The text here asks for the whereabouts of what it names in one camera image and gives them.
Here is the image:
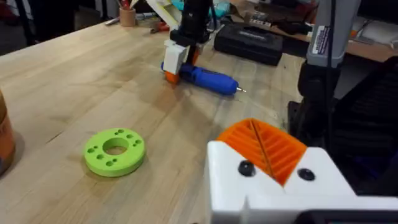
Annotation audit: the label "black tool case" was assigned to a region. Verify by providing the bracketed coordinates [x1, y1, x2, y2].
[213, 22, 284, 67]

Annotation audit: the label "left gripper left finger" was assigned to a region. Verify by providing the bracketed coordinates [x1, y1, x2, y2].
[205, 118, 285, 224]

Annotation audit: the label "tan cup with pens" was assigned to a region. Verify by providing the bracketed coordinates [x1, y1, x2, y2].
[117, 0, 140, 28]

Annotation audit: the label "orange toy tub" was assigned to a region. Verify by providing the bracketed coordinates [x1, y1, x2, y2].
[0, 90, 16, 177]

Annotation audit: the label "blue electric screwdriver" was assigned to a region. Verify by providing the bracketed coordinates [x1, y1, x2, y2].
[160, 61, 247, 96]

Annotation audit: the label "red-handled pliers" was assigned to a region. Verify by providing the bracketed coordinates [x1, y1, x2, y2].
[149, 21, 171, 35]

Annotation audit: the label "green disc with holes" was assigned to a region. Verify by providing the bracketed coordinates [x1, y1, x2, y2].
[83, 128, 147, 178]

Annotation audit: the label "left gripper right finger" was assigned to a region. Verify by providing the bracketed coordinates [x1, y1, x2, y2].
[252, 118, 357, 197]

